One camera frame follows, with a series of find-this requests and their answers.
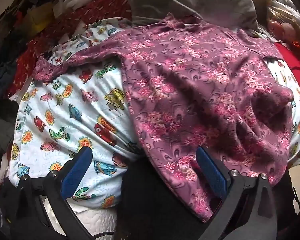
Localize cartoon printed white blanket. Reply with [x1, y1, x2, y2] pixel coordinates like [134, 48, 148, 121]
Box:
[9, 17, 300, 209]

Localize pile of mixed clothes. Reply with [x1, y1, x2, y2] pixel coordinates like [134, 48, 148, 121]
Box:
[0, 0, 63, 38]

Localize purple floral shirt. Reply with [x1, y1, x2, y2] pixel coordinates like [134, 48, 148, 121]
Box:
[32, 12, 294, 223]

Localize dark blue cloth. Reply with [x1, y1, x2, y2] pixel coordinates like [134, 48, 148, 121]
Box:
[0, 60, 18, 98]

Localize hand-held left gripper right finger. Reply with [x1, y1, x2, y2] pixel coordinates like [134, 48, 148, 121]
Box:
[195, 146, 278, 240]

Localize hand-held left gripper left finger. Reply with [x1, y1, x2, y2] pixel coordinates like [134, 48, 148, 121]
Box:
[16, 145, 100, 240]

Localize white quilted mattress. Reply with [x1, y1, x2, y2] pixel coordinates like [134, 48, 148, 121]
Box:
[40, 197, 121, 238]

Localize red cloth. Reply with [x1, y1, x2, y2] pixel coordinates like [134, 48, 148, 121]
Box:
[274, 41, 300, 83]

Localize red patterned blanket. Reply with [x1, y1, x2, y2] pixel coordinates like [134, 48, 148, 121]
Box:
[5, 0, 133, 98]

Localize black cloth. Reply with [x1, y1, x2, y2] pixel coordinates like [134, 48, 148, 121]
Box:
[0, 97, 20, 167]

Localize white plastic bag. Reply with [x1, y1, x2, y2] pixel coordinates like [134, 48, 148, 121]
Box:
[52, 0, 93, 18]

